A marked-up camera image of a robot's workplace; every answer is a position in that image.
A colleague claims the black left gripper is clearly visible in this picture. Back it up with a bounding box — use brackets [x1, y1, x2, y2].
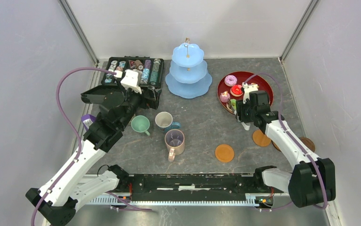
[116, 78, 161, 129]

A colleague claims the red frosted donut cake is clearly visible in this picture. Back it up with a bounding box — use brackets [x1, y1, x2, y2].
[230, 84, 244, 97]

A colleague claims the pink mousse cake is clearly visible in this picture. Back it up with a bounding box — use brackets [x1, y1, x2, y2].
[219, 91, 230, 103]

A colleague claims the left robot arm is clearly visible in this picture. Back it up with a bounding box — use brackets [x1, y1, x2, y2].
[26, 85, 161, 226]

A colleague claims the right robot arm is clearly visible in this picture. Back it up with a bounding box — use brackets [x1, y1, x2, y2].
[236, 90, 336, 209]

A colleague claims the green mousse cake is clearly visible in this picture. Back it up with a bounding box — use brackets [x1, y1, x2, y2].
[250, 83, 259, 89]

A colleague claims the mint green cup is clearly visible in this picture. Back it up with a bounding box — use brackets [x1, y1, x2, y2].
[131, 115, 150, 136]

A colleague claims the black poker chip case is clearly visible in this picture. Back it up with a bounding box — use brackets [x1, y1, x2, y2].
[81, 56, 165, 109]

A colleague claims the tan wooden coaster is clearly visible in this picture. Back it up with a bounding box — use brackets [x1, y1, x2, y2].
[252, 129, 272, 147]

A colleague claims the round red serving tray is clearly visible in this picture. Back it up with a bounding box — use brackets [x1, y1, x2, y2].
[217, 71, 274, 113]

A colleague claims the purple sprinkled donut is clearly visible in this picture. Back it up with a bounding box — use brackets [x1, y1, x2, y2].
[224, 74, 238, 87]

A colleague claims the blue three-tier cake stand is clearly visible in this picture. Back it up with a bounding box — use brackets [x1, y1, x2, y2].
[165, 38, 213, 99]

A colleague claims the rose gold marble mug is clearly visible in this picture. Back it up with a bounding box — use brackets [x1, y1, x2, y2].
[164, 129, 185, 162]

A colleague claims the light orange wooden coaster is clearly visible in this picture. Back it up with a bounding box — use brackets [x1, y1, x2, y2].
[214, 144, 235, 163]

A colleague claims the dark brown wooden coaster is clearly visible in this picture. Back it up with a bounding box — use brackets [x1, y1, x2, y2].
[299, 137, 316, 153]

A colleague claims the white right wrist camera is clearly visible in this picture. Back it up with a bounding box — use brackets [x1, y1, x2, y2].
[242, 82, 258, 104]

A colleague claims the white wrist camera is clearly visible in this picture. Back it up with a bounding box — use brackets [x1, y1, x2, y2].
[242, 82, 258, 104]
[114, 69, 142, 94]

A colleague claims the white mug blue handle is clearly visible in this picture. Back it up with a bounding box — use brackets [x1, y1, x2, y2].
[155, 112, 181, 133]

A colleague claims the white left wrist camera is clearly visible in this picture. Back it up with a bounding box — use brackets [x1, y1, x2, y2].
[114, 69, 142, 94]

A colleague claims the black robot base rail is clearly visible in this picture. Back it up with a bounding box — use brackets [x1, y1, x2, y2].
[74, 173, 334, 210]

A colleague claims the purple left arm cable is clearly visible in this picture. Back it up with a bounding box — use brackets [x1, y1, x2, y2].
[30, 66, 119, 226]

